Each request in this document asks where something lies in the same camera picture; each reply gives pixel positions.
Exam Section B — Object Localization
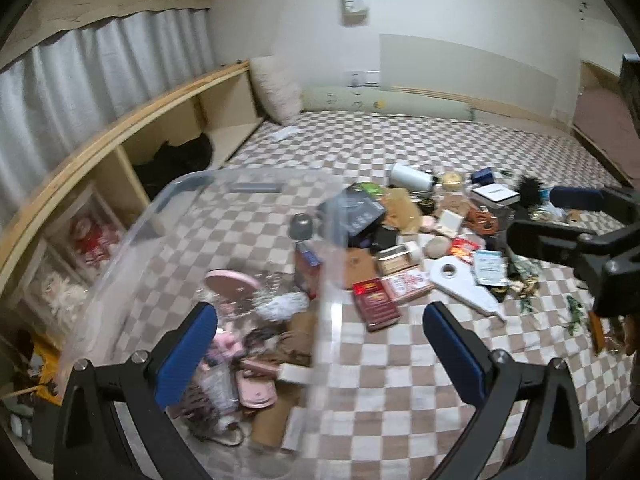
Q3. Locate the green clip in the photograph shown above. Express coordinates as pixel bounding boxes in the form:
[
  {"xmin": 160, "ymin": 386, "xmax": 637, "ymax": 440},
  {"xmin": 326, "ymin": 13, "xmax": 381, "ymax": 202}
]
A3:
[{"xmin": 564, "ymin": 294, "xmax": 590, "ymax": 337}]

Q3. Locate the white plastic card with hole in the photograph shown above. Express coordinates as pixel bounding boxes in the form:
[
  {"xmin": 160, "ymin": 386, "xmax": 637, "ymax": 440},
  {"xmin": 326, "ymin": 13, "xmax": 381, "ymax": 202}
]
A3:
[{"xmin": 428, "ymin": 254, "xmax": 507, "ymax": 322}]

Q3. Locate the black printed box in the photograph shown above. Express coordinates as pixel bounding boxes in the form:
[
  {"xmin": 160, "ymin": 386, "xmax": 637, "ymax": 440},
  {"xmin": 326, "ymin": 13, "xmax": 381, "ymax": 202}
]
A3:
[{"xmin": 317, "ymin": 191, "xmax": 387, "ymax": 238}]

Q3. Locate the black cloth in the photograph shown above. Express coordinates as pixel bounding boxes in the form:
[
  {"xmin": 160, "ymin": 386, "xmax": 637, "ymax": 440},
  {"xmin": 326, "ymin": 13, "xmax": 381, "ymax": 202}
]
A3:
[{"xmin": 132, "ymin": 132, "xmax": 215, "ymax": 201}]

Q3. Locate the yellow crate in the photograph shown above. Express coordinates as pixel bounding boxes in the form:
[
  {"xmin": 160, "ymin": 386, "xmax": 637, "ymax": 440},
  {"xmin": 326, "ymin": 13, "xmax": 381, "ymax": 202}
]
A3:
[{"xmin": 31, "ymin": 344, "xmax": 68, "ymax": 403}]

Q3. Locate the clear plastic storage box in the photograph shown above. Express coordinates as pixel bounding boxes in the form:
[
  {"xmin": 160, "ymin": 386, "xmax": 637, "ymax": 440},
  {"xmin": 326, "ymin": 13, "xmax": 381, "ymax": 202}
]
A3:
[{"xmin": 59, "ymin": 166, "xmax": 351, "ymax": 466}]

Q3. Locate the fluffy cream pillow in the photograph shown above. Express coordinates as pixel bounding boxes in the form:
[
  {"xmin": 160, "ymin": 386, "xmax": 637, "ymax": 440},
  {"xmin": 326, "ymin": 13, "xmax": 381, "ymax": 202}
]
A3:
[{"xmin": 249, "ymin": 55, "xmax": 304, "ymax": 126}]

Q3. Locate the white wall switch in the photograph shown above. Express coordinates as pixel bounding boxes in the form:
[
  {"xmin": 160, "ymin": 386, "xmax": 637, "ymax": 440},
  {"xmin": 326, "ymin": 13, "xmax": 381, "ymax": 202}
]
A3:
[{"xmin": 347, "ymin": 69, "xmax": 382, "ymax": 87}]

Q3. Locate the person's right forearm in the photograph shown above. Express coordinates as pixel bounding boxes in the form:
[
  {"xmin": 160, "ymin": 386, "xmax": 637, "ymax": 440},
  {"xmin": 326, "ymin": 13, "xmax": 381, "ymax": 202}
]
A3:
[{"xmin": 627, "ymin": 359, "xmax": 640, "ymax": 408}]

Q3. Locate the white box black trim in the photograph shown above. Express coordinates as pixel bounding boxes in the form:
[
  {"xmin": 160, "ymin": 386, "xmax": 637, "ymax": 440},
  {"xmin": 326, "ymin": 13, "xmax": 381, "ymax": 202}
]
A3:
[{"xmin": 471, "ymin": 183, "xmax": 522, "ymax": 207}]

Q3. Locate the clear cylindrical display case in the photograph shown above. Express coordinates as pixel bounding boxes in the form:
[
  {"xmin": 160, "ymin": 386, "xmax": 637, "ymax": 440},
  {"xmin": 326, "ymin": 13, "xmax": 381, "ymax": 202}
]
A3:
[
  {"xmin": 20, "ymin": 252, "xmax": 97, "ymax": 333},
  {"xmin": 45, "ymin": 182, "xmax": 132, "ymax": 283}
]

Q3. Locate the long green bolster pillow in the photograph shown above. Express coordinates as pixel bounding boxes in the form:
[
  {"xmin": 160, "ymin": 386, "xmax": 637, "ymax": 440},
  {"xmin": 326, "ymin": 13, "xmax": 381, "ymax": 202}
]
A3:
[{"xmin": 301, "ymin": 86, "xmax": 475, "ymax": 122}]

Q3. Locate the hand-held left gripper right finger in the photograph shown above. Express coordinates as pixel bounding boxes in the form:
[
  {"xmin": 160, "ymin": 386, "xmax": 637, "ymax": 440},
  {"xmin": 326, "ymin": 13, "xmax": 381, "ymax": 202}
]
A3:
[{"xmin": 422, "ymin": 301, "xmax": 588, "ymax": 480}]

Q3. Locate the white charger box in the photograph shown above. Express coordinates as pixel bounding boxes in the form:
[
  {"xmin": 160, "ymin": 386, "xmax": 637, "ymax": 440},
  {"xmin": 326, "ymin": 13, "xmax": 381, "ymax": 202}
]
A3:
[{"xmin": 436, "ymin": 208, "xmax": 467, "ymax": 237}]

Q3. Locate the white cylindrical flask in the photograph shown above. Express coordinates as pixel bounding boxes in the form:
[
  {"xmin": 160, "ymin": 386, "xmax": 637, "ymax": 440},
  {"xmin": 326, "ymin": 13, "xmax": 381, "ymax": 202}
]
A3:
[{"xmin": 390, "ymin": 162, "xmax": 435, "ymax": 192}]

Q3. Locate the red foil packet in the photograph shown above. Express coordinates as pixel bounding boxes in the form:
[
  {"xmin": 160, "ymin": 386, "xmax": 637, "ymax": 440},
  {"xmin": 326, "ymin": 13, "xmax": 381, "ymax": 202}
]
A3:
[{"xmin": 448, "ymin": 236, "xmax": 482, "ymax": 264}]

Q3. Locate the white doll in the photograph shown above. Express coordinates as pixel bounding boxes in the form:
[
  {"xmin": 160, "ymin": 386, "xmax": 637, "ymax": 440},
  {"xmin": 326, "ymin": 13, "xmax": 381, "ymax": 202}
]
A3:
[{"xmin": 41, "ymin": 270, "xmax": 90, "ymax": 313}]

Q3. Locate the red and blue box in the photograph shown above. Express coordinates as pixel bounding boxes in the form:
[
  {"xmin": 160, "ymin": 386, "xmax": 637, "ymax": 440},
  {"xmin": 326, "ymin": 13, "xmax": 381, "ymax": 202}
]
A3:
[{"xmin": 293, "ymin": 241, "xmax": 324, "ymax": 297}]

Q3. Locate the person's right hand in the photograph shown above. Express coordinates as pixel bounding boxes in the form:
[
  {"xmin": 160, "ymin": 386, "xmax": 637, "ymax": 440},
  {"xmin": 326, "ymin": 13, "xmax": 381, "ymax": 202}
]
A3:
[{"xmin": 621, "ymin": 317, "xmax": 640, "ymax": 358}]

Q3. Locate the black feather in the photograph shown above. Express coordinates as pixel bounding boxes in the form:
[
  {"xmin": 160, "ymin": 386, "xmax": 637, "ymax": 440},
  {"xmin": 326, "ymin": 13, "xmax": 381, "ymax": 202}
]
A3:
[{"xmin": 515, "ymin": 176, "xmax": 551, "ymax": 208}]

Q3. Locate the small white box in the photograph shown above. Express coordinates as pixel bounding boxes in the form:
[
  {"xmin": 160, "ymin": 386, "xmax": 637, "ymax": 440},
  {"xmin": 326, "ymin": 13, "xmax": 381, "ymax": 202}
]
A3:
[{"xmin": 277, "ymin": 364, "xmax": 314, "ymax": 385}]

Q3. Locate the grey-white curtain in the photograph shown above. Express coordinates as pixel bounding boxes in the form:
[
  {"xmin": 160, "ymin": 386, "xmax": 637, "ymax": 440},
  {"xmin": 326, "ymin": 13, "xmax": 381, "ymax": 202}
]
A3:
[{"xmin": 0, "ymin": 7, "xmax": 213, "ymax": 196}]

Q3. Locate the pink playing card box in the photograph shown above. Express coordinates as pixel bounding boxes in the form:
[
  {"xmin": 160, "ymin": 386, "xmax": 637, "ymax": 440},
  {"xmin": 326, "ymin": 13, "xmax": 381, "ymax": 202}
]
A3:
[{"xmin": 381, "ymin": 265, "xmax": 434, "ymax": 304}]

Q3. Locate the mauve bedding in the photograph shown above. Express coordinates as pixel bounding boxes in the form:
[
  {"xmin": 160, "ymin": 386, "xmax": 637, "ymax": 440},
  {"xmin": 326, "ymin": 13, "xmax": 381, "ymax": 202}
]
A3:
[{"xmin": 574, "ymin": 80, "xmax": 640, "ymax": 161}]

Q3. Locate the red cigarette box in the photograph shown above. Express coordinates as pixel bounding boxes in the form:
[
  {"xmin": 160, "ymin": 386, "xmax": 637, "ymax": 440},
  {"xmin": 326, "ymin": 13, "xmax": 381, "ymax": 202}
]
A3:
[{"xmin": 351, "ymin": 276, "xmax": 403, "ymax": 333}]

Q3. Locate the clear toothpick box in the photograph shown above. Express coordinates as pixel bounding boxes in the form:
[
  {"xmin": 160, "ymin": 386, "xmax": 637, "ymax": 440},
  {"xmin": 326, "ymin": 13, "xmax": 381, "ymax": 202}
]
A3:
[{"xmin": 376, "ymin": 245, "xmax": 414, "ymax": 272}]

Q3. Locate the brown round leather coaster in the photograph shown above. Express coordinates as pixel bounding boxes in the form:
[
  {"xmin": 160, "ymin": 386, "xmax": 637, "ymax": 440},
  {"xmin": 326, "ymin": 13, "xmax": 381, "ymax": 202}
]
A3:
[{"xmin": 344, "ymin": 249, "xmax": 379, "ymax": 290}]

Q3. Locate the wooden shelf unit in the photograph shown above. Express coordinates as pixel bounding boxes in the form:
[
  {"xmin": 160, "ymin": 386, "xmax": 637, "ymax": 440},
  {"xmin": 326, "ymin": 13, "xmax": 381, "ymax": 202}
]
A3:
[{"xmin": 0, "ymin": 60, "xmax": 266, "ymax": 321}]

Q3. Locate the dark grey dome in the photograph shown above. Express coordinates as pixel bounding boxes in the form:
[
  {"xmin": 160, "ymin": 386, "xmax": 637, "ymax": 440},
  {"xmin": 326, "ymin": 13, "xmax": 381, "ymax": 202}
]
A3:
[{"xmin": 289, "ymin": 212, "xmax": 314, "ymax": 242}]

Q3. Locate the pink floral hair accessory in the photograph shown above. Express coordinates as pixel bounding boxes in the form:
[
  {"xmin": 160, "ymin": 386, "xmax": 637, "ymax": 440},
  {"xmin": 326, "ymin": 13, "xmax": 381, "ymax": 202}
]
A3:
[{"xmin": 207, "ymin": 327, "xmax": 242, "ymax": 362}]

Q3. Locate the brown fabric pouch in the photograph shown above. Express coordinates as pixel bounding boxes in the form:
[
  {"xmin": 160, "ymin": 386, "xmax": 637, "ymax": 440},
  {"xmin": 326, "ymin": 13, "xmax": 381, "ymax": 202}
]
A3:
[{"xmin": 277, "ymin": 312, "xmax": 322, "ymax": 368}]

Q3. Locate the orange cord bundle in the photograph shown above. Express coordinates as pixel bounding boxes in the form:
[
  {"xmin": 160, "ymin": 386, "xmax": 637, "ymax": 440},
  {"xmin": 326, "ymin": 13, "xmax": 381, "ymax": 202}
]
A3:
[{"xmin": 467, "ymin": 209, "xmax": 502, "ymax": 235}]

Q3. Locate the beige pebble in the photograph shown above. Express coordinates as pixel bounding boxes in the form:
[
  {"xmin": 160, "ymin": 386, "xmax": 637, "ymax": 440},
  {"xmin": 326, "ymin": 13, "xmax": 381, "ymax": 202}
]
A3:
[{"xmin": 424, "ymin": 236, "xmax": 452, "ymax": 260}]

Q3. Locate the wooden stick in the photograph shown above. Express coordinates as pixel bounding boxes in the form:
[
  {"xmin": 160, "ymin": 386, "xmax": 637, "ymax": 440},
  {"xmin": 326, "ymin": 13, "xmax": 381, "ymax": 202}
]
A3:
[{"xmin": 0, "ymin": 384, "xmax": 43, "ymax": 400}]

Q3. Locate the pink round mirror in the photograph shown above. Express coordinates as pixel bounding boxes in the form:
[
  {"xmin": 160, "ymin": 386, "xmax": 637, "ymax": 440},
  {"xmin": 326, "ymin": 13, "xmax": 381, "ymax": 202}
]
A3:
[{"xmin": 204, "ymin": 269, "xmax": 262, "ymax": 307}]

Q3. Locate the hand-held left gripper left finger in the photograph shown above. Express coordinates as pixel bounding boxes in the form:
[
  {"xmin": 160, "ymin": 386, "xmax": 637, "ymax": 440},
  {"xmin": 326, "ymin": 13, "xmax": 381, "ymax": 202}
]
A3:
[{"xmin": 52, "ymin": 303, "xmax": 219, "ymax": 480}]

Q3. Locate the doll in red dress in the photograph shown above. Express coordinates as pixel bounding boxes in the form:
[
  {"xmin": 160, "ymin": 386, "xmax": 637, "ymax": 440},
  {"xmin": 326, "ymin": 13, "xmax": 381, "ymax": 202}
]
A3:
[{"xmin": 70, "ymin": 212, "xmax": 126, "ymax": 271}]

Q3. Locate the black flat case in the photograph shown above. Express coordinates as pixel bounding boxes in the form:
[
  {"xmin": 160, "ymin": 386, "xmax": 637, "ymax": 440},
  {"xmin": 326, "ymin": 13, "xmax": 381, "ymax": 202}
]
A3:
[{"xmin": 369, "ymin": 226, "xmax": 399, "ymax": 252}]

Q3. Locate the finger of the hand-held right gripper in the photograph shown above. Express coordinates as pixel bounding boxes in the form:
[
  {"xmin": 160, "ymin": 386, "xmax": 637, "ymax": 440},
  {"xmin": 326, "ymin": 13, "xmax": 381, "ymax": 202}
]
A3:
[
  {"xmin": 549, "ymin": 185, "xmax": 640, "ymax": 226},
  {"xmin": 506, "ymin": 220, "xmax": 640, "ymax": 281}
]

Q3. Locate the pink clamshell case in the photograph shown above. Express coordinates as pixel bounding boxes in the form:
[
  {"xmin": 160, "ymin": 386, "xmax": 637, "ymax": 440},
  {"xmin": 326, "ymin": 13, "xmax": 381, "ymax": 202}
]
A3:
[{"xmin": 236, "ymin": 381, "xmax": 279, "ymax": 409}]

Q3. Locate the white paper sachet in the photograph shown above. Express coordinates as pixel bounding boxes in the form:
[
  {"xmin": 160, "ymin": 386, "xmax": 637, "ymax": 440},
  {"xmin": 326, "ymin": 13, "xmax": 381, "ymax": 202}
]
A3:
[{"xmin": 471, "ymin": 250, "xmax": 504, "ymax": 287}]

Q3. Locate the white lace scrunchie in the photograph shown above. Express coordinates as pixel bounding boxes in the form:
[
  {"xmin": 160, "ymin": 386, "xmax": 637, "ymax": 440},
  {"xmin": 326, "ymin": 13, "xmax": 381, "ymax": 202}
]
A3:
[{"xmin": 256, "ymin": 291, "xmax": 312, "ymax": 322}]

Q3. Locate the pink flat case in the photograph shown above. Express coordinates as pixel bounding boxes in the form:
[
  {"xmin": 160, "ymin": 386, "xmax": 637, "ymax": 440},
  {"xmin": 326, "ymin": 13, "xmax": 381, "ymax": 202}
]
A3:
[{"xmin": 239, "ymin": 359, "xmax": 282, "ymax": 377}]

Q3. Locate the white headboard panel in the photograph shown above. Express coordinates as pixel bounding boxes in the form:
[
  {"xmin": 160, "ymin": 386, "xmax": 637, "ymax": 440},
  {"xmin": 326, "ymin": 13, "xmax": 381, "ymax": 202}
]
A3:
[{"xmin": 380, "ymin": 33, "xmax": 558, "ymax": 121}]

